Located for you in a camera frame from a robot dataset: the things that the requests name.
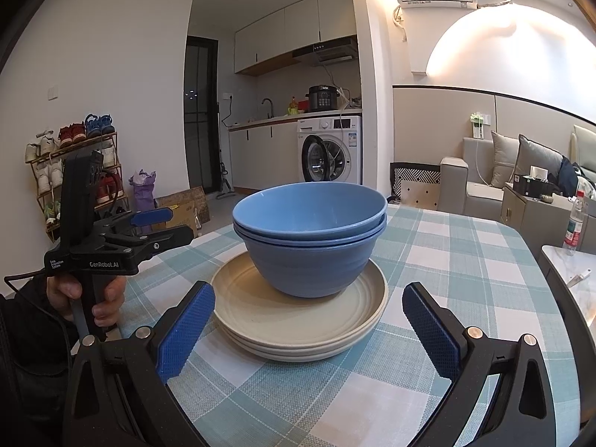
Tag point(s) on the wooden shoe rack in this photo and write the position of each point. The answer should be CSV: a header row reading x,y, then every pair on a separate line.
x,y
83,155

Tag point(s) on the beige bedside cabinet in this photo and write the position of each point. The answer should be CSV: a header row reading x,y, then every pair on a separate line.
x,y
537,222

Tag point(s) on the light blue bowl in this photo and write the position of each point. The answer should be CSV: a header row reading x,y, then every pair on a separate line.
x,y
319,210

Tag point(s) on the grey cushion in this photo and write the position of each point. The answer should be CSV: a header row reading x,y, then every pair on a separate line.
x,y
505,155
534,154

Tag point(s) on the black pressure cooker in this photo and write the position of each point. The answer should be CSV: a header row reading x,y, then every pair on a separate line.
x,y
322,98

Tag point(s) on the white marble side table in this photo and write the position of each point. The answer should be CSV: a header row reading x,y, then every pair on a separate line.
x,y
576,271

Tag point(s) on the kitchen counter cabinets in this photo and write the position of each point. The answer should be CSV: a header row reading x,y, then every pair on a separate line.
x,y
264,154

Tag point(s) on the purple bag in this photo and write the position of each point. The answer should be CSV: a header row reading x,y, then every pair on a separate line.
x,y
143,184

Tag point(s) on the range hood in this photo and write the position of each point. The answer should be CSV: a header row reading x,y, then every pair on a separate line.
x,y
328,53

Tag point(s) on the bed with beige headboard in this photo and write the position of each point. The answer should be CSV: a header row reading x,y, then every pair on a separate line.
x,y
583,158

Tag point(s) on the cream plate front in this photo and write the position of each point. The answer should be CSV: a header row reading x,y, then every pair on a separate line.
x,y
298,356

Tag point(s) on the black patterned folded mat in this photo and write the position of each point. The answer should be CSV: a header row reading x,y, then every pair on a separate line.
x,y
415,185

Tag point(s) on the blue bowl back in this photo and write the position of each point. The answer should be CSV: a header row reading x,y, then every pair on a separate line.
x,y
310,242

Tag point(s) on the black organizer box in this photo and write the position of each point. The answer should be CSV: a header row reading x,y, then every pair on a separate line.
x,y
534,185

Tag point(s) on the grey cushion right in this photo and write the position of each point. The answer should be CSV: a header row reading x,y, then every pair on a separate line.
x,y
534,154

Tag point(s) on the cardboard box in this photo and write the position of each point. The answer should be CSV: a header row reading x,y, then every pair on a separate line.
x,y
189,208

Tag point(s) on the cream plate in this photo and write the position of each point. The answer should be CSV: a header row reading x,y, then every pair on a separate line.
x,y
239,280
298,356
290,323

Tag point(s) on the small plant wall socket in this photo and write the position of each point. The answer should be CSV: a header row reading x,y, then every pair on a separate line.
x,y
479,122

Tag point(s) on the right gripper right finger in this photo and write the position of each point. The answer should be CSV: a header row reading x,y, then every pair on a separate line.
x,y
521,409

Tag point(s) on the large blue bowl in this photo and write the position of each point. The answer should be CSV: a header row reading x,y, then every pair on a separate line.
x,y
310,272

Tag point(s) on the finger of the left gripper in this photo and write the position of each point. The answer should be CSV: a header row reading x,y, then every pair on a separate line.
x,y
129,222
126,247

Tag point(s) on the beige sofa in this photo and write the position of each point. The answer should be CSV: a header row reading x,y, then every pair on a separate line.
x,y
465,183

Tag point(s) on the green checkered tablecloth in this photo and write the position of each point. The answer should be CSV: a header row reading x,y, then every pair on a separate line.
x,y
382,390

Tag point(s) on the upper kitchen cabinets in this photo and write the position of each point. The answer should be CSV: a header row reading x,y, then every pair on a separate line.
x,y
266,45

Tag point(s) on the person's left hand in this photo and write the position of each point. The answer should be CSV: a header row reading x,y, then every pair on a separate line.
x,y
62,290

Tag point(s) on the yellow oil bottle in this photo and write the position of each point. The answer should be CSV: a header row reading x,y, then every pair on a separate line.
x,y
293,107

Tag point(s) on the cream plate back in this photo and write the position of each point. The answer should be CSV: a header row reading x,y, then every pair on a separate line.
x,y
239,280

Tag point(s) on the dark blue clothing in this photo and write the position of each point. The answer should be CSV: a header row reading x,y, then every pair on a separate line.
x,y
567,180

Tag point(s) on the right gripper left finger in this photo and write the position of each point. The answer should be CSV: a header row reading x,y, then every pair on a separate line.
x,y
118,393

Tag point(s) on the grey cushion left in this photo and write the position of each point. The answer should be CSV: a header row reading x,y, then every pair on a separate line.
x,y
505,155

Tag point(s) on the white washing machine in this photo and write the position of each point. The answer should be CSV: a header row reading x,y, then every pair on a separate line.
x,y
330,148

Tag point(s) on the black kitchen faucet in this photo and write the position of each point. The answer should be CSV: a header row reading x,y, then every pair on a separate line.
x,y
270,107

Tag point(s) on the plastic water bottle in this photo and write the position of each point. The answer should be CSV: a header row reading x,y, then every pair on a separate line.
x,y
575,224

